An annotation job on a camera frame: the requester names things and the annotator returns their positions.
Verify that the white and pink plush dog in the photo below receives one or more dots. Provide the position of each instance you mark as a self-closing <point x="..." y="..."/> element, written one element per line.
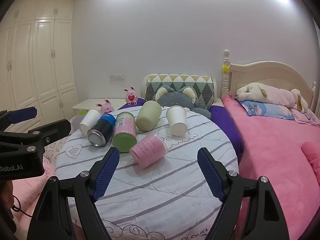
<point x="270" y="93"/>

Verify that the white nightstand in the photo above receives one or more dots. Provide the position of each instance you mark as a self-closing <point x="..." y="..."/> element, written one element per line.
<point x="87" y="103"/>

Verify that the triangle patterned quilted cushion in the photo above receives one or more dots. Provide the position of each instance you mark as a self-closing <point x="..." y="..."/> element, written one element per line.
<point x="200" y="85"/>

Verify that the white striped bedsheet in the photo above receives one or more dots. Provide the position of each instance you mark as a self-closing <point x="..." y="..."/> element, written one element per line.
<point x="162" y="192"/>

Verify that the cream wardrobe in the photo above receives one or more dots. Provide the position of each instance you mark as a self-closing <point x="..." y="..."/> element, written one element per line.
<point x="42" y="62"/>

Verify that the yellow star ornament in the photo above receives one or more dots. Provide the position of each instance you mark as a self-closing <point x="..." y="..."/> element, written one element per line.
<point x="225" y="68"/>

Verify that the cream wooden headboard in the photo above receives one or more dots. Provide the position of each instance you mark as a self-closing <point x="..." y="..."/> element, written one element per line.
<point x="270" y="76"/>

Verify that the grey plush cat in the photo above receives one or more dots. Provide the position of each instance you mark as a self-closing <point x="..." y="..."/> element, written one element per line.
<point x="175" y="100"/>

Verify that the white wall socket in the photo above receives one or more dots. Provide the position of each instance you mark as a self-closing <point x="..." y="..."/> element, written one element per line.
<point x="117" y="76"/>

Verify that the black and blue can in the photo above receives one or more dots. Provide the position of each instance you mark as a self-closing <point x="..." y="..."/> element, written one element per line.
<point x="100" y="132"/>

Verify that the white cup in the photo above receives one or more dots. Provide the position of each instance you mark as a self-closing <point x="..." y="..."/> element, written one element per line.
<point x="88" y="122"/>
<point x="177" y="122"/>

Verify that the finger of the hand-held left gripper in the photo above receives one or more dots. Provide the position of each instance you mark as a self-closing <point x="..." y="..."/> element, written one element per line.
<point x="53" y="129"/>
<point x="22" y="113"/>

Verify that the pink fleece blanket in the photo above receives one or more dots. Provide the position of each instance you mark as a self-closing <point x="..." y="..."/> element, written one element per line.
<point x="270" y="155"/>

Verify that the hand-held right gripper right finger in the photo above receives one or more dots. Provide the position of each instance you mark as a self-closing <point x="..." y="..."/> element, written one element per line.
<point x="210" y="175"/>

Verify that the pink bunny toy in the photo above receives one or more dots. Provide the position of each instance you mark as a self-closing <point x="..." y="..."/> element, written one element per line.
<point x="130" y="96"/>
<point x="107" y="107"/>

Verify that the pale green cup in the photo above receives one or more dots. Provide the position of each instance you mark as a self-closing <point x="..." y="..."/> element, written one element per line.
<point x="148" y="116"/>

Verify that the pink cup with green base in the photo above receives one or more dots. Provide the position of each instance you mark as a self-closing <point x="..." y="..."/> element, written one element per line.
<point x="123" y="130"/>

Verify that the heart print pillow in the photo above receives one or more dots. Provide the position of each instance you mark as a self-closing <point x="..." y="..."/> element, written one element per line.
<point x="53" y="150"/>

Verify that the pink quilt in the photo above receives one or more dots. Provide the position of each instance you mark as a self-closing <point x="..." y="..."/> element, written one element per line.
<point x="25" y="192"/>

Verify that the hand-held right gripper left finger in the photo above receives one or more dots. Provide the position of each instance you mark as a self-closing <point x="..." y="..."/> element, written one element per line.
<point x="106" y="175"/>

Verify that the blue cartoon pillow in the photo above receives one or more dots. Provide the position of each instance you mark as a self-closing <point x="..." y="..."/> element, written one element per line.
<point x="265" y="110"/>

